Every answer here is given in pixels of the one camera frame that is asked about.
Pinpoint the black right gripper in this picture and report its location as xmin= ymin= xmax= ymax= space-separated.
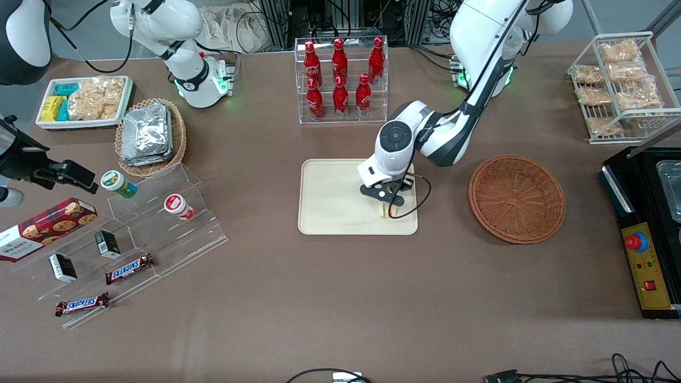
xmin=0 ymin=116 xmax=100 ymax=194

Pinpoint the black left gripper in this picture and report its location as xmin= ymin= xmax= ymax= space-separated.
xmin=360 ymin=177 xmax=417 ymax=206

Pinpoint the white rectangular snack tray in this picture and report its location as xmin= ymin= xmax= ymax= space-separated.
xmin=36 ymin=76 xmax=134 ymax=131

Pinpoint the beige plastic tray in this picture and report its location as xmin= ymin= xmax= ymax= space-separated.
xmin=297 ymin=159 xmax=419 ymax=236

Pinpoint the deep oval wicker basket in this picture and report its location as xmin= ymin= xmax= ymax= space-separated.
xmin=115 ymin=98 xmax=187 ymax=178

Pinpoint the round shallow wicker basket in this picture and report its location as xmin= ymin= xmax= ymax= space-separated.
xmin=468 ymin=155 xmax=567 ymax=245

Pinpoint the red tartan cookie box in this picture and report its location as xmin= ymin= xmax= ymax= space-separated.
xmin=0 ymin=197 xmax=99 ymax=263

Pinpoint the green lidded snack cup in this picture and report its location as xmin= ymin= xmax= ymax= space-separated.
xmin=101 ymin=170 xmax=138 ymax=199

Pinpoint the yellow snack packet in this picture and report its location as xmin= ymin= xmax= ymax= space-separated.
xmin=41 ymin=95 xmax=67 ymax=122

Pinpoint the clear acrylic bottle rack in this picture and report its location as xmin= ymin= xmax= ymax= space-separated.
xmin=294 ymin=36 xmax=389 ymax=125

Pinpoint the small black box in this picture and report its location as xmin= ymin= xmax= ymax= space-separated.
xmin=94 ymin=229 xmax=122 ymax=260
xmin=48 ymin=253 xmax=78 ymax=284

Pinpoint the clear bag of rice crackers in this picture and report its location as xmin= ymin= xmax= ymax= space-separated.
xmin=68 ymin=76 xmax=126 ymax=121

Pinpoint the red cola bottle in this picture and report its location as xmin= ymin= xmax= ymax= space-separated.
xmin=368 ymin=37 xmax=386 ymax=85
xmin=304 ymin=41 xmax=323 ymax=89
xmin=333 ymin=76 xmax=350 ymax=119
xmin=355 ymin=73 xmax=372 ymax=117
xmin=306 ymin=78 xmax=326 ymax=121
xmin=331 ymin=38 xmax=348 ymax=86

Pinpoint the stack of foil packets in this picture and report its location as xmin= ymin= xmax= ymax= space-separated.
xmin=120 ymin=103 xmax=174 ymax=167

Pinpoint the brown snickers bar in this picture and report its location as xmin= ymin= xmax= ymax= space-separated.
xmin=104 ymin=253 xmax=155 ymax=286
xmin=55 ymin=291 xmax=110 ymax=318

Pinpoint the red lidded snack cup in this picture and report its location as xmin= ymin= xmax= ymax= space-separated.
xmin=163 ymin=194 xmax=196 ymax=221

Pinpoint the clear acrylic stepped shelf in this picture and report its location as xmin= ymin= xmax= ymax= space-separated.
xmin=11 ymin=162 xmax=229 ymax=330

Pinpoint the beige cloth bag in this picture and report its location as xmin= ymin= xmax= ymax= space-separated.
xmin=201 ymin=3 xmax=273 ymax=54

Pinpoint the clear bagged fried snack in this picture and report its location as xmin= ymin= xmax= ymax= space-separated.
xmin=586 ymin=116 xmax=624 ymax=137
xmin=607 ymin=62 xmax=647 ymax=84
xmin=600 ymin=41 xmax=641 ymax=64
xmin=573 ymin=64 xmax=605 ymax=85
xmin=577 ymin=86 xmax=613 ymax=106
xmin=616 ymin=79 xmax=663 ymax=112

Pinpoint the black and yellow control box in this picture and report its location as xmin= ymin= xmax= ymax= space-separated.
xmin=600 ymin=146 xmax=681 ymax=320

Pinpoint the clear plastic container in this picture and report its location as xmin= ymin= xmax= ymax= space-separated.
xmin=655 ymin=159 xmax=681 ymax=223

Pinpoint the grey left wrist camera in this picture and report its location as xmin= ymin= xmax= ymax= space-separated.
xmin=357 ymin=156 xmax=397 ymax=187

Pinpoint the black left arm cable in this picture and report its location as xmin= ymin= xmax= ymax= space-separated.
xmin=388 ymin=0 xmax=564 ymax=220

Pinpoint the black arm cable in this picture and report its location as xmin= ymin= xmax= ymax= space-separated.
xmin=49 ymin=0 xmax=135 ymax=74
xmin=388 ymin=0 xmax=564 ymax=220

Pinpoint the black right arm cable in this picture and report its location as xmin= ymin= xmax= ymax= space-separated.
xmin=49 ymin=0 xmax=135 ymax=74

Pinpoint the bundle of black cables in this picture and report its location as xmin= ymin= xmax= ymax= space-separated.
xmin=410 ymin=0 xmax=463 ymax=72

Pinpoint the black looped table cable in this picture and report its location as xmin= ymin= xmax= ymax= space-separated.
xmin=286 ymin=368 xmax=374 ymax=383

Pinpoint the white wire rack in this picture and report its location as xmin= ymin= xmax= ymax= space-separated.
xmin=566 ymin=31 xmax=681 ymax=145

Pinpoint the black connector with cables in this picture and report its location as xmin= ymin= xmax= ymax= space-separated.
xmin=483 ymin=353 xmax=681 ymax=383

